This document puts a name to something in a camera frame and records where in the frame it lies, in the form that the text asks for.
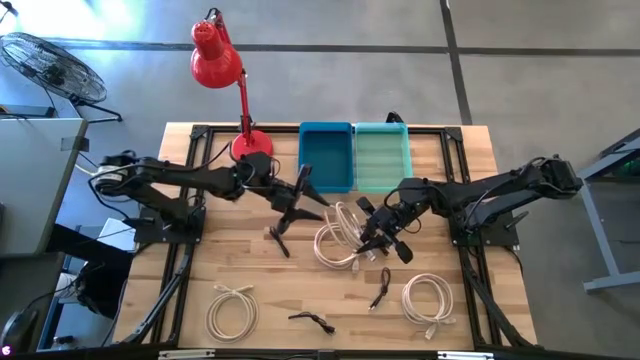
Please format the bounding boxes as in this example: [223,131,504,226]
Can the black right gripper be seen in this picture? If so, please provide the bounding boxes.
[355,195,419,266]

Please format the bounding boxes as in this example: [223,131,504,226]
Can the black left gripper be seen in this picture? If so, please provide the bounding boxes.
[269,164,332,236]

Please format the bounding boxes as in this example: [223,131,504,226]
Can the white cable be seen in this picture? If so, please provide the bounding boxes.
[204,283,260,344]
[313,222,376,274]
[324,200,369,251]
[400,272,457,341]

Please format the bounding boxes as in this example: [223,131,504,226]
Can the black USB cable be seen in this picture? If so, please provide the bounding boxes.
[368,266,392,312]
[287,311,337,336]
[268,226,292,259]

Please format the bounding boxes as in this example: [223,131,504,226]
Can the blue plastic bin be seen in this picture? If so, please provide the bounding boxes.
[298,121,355,195]

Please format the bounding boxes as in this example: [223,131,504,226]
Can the teal plastic bin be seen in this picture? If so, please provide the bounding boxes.
[353,121,415,195]

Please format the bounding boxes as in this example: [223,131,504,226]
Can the red desk lamp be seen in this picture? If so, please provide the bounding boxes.
[189,7,275,160]

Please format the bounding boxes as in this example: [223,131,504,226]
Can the black bag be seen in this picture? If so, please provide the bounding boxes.
[74,259,132,321]

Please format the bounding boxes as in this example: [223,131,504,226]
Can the blue-grey metal stand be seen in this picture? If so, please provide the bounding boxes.
[577,127,640,294]

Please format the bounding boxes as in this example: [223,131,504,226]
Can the grey side table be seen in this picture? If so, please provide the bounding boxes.
[0,117,89,257]

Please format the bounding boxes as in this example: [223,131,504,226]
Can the black floor fan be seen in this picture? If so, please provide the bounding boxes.
[0,31,124,124]

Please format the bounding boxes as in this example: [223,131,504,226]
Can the black round object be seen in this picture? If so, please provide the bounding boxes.
[0,307,40,354]

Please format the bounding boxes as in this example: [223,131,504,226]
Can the black aluminium table frame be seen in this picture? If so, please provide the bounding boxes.
[119,123,539,351]

